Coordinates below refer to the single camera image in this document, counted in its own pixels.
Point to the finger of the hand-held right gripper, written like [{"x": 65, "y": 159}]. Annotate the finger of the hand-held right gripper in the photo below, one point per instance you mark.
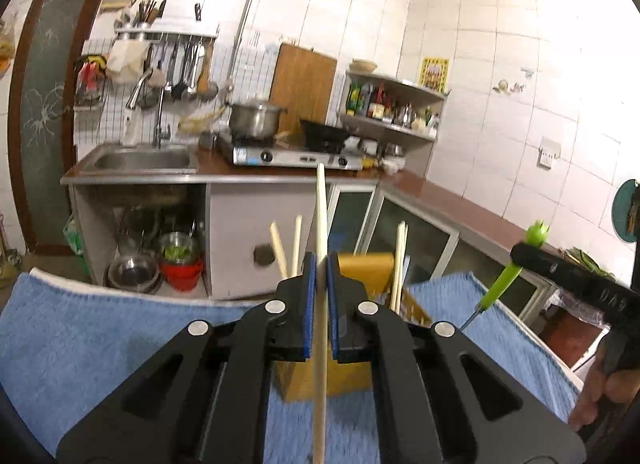
[{"x": 550, "y": 264}]

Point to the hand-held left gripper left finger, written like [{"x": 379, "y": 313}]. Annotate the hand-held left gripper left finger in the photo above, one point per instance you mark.
[{"x": 309, "y": 309}]

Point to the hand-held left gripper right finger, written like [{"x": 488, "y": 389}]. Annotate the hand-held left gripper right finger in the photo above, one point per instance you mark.
[{"x": 334, "y": 309}]

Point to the yellow utensil holder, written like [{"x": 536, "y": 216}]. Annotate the yellow utensil holder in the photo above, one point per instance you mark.
[{"x": 365, "y": 269}]

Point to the person's right hand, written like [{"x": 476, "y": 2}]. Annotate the person's right hand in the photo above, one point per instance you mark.
[{"x": 585, "y": 394}]

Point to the box of green vegetables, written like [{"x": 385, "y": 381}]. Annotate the box of green vegetables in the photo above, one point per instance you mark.
[{"x": 585, "y": 261}]

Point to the teal round object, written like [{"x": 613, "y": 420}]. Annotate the teal round object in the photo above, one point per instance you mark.
[{"x": 627, "y": 211}]

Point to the brown kitchen counter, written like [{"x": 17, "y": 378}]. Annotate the brown kitchen counter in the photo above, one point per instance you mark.
[{"x": 450, "y": 199}]

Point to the red plastic basin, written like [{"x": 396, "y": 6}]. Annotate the red plastic basin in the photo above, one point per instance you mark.
[{"x": 182, "y": 276}]

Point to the steel bowl with greens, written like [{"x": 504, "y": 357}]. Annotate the steel bowl with greens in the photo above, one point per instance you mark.
[{"x": 179, "y": 250}]

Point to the steel gas stove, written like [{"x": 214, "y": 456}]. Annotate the steel gas stove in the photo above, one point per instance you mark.
[{"x": 280, "y": 158}]

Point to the stack of white bowls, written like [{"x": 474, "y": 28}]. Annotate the stack of white bowls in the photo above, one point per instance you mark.
[{"x": 392, "y": 164}]

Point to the black wok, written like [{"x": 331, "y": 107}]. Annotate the black wok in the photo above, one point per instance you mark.
[{"x": 325, "y": 134}]

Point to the stack of steel bowls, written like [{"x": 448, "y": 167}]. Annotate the stack of steel bowls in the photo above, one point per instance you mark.
[{"x": 134, "y": 274}]

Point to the grey corner shelf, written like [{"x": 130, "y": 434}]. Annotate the grey corner shelf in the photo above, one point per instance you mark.
[{"x": 390, "y": 130}]

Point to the metal cup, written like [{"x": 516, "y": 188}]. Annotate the metal cup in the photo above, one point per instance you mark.
[{"x": 207, "y": 140}]

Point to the steel cooking pot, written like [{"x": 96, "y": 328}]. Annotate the steel cooking pot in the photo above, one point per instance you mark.
[{"x": 255, "y": 119}]

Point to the row of condiment bottles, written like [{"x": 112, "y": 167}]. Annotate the row of condiment bottles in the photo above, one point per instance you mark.
[{"x": 380, "y": 104}]

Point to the blue fleece blanket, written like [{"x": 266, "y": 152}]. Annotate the blue fleece blanket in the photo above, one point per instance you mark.
[{"x": 100, "y": 344}]

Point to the wooden cutting board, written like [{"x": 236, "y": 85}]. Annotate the wooden cutting board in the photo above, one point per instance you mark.
[{"x": 302, "y": 84}]

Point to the steel kitchen sink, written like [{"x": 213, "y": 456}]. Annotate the steel kitchen sink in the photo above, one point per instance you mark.
[{"x": 140, "y": 160}]

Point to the beige bowl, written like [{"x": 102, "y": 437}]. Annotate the beige bowl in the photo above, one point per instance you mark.
[{"x": 365, "y": 67}]

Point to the chrome faucet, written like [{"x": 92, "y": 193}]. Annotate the chrome faucet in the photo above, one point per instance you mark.
[{"x": 159, "y": 114}]

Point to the white soap bottle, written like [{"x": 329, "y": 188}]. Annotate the white soap bottle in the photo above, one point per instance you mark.
[{"x": 132, "y": 129}]

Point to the row of hanging ladles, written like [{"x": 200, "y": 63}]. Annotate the row of hanging ladles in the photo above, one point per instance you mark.
[{"x": 185, "y": 74}]

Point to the metal utensil rack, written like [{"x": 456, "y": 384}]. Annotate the metal utensil rack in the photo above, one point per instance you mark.
[{"x": 165, "y": 35}]

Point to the white hanging cloth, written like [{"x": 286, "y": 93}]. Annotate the white hanging cloth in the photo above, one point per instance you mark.
[{"x": 126, "y": 59}]

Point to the rack cutlery cups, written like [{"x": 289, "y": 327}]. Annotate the rack cutlery cups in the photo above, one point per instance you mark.
[{"x": 142, "y": 16}]

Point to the brown frosted glass door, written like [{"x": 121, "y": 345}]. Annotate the brown frosted glass door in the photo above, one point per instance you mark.
[{"x": 45, "y": 94}]

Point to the hanging plastic bag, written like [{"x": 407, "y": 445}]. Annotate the hanging plastic bag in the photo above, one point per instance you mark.
[{"x": 7, "y": 44}]

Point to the white wall socket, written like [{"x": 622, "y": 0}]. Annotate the white wall socket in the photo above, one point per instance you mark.
[{"x": 549, "y": 153}]

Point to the wall stickers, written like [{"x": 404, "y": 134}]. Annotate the wall stickers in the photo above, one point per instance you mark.
[{"x": 502, "y": 86}]

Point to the yellow wall poster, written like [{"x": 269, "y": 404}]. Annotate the yellow wall poster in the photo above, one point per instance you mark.
[{"x": 434, "y": 75}]

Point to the grey wall pipe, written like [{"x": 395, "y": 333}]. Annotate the grey wall pipe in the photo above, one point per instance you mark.
[{"x": 247, "y": 9}]

